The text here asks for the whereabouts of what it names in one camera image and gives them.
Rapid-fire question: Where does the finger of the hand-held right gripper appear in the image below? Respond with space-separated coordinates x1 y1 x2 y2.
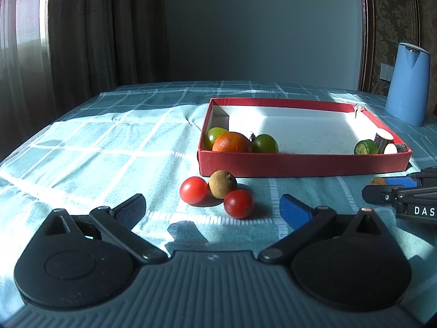
384 167 437 188
362 184 437 205

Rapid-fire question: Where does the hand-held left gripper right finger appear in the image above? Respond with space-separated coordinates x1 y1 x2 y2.
258 194 391 264

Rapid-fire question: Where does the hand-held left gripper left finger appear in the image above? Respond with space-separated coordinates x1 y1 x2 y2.
41 194 168 264

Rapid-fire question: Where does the green cucumber piece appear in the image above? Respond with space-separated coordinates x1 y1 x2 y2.
354 139 379 155

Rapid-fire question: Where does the red cherry tomato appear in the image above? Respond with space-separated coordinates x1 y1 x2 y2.
223 189 254 219
179 176 209 205

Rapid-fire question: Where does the green tomato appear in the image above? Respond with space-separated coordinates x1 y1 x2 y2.
251 132 279 154
205 127 229 151

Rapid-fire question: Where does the red cardboard box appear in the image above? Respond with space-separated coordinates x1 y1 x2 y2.
197 97 412 178

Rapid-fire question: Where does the orange tangerine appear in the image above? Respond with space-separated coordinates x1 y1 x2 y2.
212 132 253 153

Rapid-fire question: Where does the blue electric kettle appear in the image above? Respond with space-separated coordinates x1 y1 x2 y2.
385 43 431 127

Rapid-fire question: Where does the grey patterned curtain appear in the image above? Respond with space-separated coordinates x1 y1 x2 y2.
46 0 169 120

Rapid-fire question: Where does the sheer white curtain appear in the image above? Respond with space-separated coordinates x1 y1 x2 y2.
0 0 52 165

